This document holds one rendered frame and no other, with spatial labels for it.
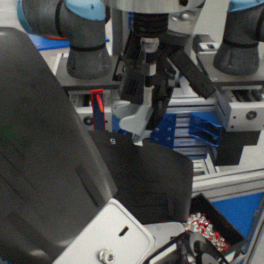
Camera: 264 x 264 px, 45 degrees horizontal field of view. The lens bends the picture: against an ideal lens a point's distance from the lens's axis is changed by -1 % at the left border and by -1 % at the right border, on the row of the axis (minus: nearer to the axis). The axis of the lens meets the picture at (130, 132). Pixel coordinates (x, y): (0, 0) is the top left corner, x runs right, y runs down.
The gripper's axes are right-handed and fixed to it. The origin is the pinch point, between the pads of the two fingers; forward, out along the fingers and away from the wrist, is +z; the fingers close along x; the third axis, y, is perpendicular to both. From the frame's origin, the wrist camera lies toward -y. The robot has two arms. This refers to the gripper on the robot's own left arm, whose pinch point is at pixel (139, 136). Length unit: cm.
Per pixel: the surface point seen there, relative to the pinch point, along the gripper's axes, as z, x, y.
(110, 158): 1.2, 5.6, 6.5
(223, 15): -2, -156, -105
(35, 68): -15.5, 12.6, 20.7
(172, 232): -1.0, 22.1, 2.1
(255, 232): 42, -11, -61
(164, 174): -0.4, 10.3, -1.3
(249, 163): 77, -97, -136
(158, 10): -26.9, 26.7, 15.2
